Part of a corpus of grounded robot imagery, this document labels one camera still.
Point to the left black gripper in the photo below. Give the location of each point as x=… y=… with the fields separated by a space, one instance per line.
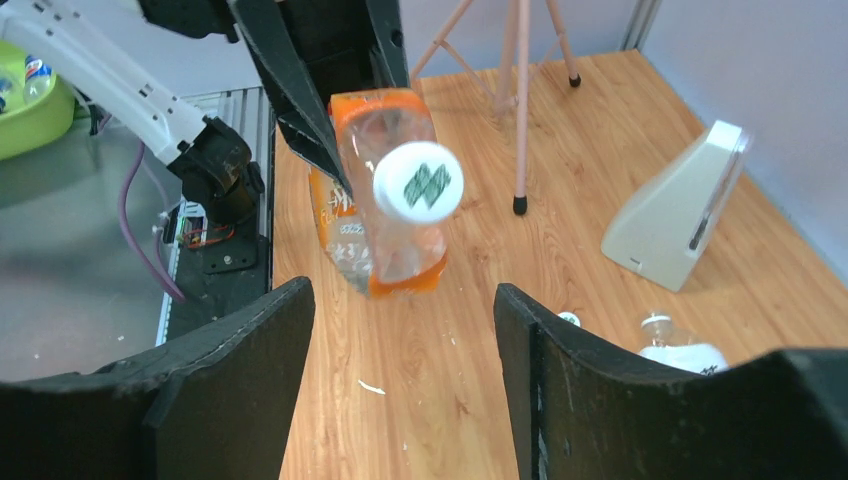
x=304 y=51

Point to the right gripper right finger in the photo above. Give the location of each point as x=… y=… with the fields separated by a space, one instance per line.
x=581 y=407

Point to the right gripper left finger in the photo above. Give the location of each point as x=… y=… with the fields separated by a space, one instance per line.
x=216 y=403

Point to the white bottle cap green print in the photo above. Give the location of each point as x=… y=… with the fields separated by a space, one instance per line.
x=418 y=182

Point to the orange label plastic bottle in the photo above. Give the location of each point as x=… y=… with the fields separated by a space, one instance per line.
x=377 y=231

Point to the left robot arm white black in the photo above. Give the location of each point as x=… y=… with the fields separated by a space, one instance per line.
x=210 y=158

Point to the white green label bottle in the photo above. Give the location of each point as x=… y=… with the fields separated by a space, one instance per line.
x=670 y=345

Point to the small white bottle cap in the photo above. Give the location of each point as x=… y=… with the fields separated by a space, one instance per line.
x=570 y=317

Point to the pink music stand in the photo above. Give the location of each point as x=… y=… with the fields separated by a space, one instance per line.
x=515 y=73

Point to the beige metronome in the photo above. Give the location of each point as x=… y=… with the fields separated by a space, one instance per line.
x=663 y=229

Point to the green plastic basin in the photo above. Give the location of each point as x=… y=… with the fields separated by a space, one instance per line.
x=28 y=126

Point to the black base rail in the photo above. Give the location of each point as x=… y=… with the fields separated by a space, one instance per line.
x=218 y=269

